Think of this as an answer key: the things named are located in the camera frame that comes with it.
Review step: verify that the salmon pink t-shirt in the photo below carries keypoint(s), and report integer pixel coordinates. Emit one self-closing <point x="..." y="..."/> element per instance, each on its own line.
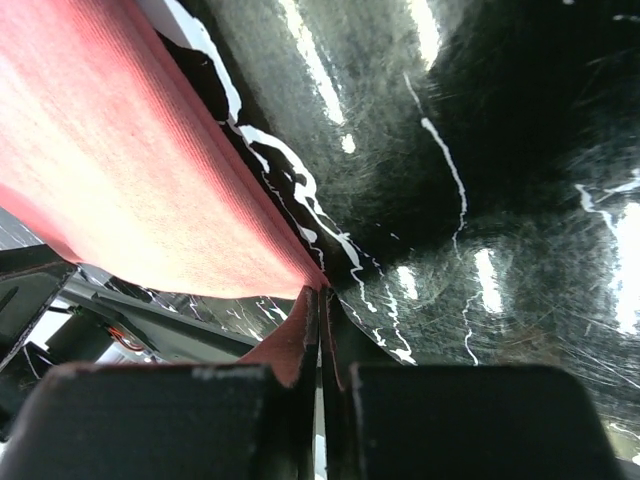
<point x="110" y="157"/>

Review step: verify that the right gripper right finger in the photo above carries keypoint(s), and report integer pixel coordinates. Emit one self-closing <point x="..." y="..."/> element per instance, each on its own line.
<point x="388" y="421"/>

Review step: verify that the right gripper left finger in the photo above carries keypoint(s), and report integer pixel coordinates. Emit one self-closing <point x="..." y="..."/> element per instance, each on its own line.
<point x="251" y="419"/>

